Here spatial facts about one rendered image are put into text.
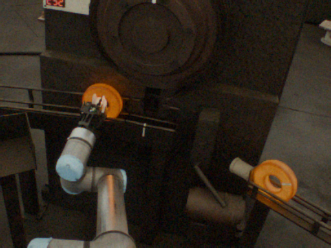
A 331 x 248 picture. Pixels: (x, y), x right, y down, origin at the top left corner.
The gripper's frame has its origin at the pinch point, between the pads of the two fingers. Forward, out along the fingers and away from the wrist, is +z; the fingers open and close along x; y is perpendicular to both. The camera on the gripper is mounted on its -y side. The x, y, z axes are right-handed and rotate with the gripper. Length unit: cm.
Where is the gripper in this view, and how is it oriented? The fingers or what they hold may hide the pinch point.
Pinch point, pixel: (102, 98)
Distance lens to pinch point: 155.1
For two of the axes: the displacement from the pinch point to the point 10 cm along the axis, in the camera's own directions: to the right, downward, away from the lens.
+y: 0.5, -6.3, -7.7
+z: 2.2, -7.5, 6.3
